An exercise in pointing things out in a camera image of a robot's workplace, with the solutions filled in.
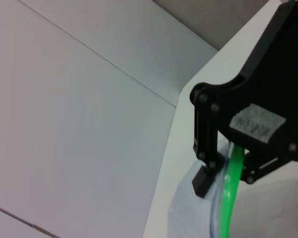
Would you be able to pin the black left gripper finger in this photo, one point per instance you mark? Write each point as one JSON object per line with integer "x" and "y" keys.
{"x": 260, "y": 164}
{"x": 206, "y": 136}

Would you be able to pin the transparent document bag green zip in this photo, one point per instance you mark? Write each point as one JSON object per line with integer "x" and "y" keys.
{"x": 228, "y": 203}

